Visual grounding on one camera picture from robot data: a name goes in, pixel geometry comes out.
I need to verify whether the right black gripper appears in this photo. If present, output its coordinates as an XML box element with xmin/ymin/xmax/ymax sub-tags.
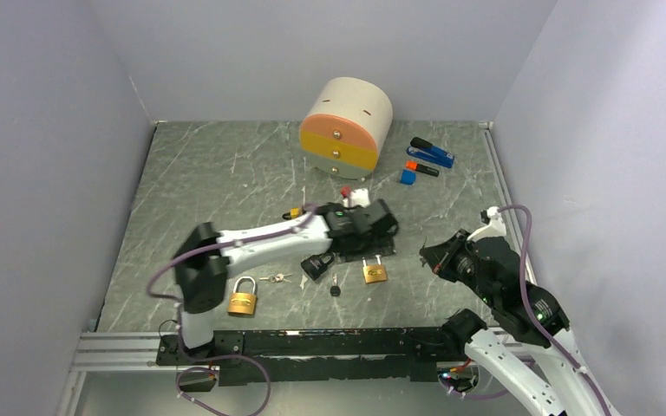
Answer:
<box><xmin>421</xmin><ymin>227</ymin><xmax>498</xmax><ymax>305</ymax></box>

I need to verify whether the long shackle brass padlock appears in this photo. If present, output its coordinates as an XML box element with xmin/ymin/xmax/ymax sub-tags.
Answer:
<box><xmin>362</xmin><ymin>255</ymin><xmax>388</xmax><ymax>284</ymax></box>

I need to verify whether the black head key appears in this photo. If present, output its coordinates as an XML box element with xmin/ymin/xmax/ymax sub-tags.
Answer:
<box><xmin>330</xmin><ymin>274</ymin><xmax>342</xmax><ymax>297</ymax></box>

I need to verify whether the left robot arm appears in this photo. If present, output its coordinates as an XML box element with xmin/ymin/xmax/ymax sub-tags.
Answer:
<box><xmin>172</xmin><ymin>199</ymin><xmax>399</xmax><ymax>364</ymax></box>

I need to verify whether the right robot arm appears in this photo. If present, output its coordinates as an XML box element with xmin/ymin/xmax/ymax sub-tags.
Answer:
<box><xmin>419</xmin><ymin>230</ymin><xmax>618</xmax><ymax>415</ymax></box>

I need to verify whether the silver key bunch middle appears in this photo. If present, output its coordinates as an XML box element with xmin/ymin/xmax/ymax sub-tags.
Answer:
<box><xmin>260</xmin><ymin>274</ymin><xmax>291</xmax><ymax>283</ymax></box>

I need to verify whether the black padlock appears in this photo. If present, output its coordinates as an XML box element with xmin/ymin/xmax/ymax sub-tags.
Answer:
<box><xmin>300</xmin><ymin>253</ymin><xmax>336</xmax><ymax>281</ymax></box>

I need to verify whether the small yellow padlock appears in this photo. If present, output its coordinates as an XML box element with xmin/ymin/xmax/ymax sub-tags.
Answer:
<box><xmin>282</xmin><ymin>207</ymin><xmax>305</xmax><ymax>221</ymax></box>

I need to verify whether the blue cube block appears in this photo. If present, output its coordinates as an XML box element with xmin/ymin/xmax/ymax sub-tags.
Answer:
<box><xmin>399</xmin><ymin>169</ymin><xmax>417</xmax><ymax>185</ymax></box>

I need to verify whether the orange black highlighter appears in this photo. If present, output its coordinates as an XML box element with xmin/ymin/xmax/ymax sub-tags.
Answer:
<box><xmin>405</xmin><ymin>160</ymin><xmax>440</xmax><ymax>177</ymax></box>

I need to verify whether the blue black stapler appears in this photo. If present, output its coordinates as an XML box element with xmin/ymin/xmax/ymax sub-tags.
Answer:
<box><xmin>406</xmin><ymin>137</ymin><xmax>455</xmax><ymax>168</ymax></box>

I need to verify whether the round mini drawer cabinet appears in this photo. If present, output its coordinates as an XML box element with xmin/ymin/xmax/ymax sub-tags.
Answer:
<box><xmin>299</xmin><ymin>77</ymin><xmax>393</xmax><ymax>180</ymax></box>

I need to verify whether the short shackle brass padlock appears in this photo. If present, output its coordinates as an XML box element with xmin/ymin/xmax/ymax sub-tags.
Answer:
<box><xmin>226</xmin><ymin>276</ymin><xmax>258</xmax><ymax>316</ymax></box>

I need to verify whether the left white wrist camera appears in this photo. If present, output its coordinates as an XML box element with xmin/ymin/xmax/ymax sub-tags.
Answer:
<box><xmin>340</xmin><ymin>186</ymin><xmax>370</xmax><ymax>208</ymax></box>

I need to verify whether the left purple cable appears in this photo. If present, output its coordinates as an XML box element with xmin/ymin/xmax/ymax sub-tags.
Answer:
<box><xmin>147</xmin><ymin>202</ymin><xmax>323</xmax><ymax>416</ymax></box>

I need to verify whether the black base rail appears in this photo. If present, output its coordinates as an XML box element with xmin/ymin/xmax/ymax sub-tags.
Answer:
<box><xmin>155</xmin><ymin>327</ymin><xmax>467</xmax><ymax>387</ymax></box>

